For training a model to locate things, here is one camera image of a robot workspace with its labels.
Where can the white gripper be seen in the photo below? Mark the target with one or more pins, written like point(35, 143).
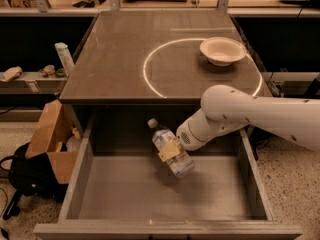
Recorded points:
point(184, 136)

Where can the clear blue plastic bottle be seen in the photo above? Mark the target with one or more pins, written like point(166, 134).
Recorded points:
point(180, 165)

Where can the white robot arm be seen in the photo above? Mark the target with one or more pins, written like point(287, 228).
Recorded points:
point(224, 109)

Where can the grey open top drawer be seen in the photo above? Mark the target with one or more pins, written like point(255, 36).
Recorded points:
point(119, 190)

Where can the grey cabinet with top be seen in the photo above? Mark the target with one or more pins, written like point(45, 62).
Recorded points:
point(153, 57)

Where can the white tube bottle on shelf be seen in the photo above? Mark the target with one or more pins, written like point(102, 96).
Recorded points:
point(65, 57)

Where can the white paper bowl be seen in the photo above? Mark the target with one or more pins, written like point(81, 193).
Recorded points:
point(221, 51)

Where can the brown cardboard box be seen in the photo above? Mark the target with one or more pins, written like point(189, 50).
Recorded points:
point(52, 131)

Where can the black backpack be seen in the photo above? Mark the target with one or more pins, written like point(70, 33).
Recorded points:
point(30, 177)

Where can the small round object on shelf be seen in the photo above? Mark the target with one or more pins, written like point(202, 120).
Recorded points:
point(49, 70)

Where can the grey low side shelf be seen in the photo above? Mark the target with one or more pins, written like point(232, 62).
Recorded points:
point(32, 83)

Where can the beige sponge on shelf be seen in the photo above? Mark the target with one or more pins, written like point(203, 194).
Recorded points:
point(11, 74)

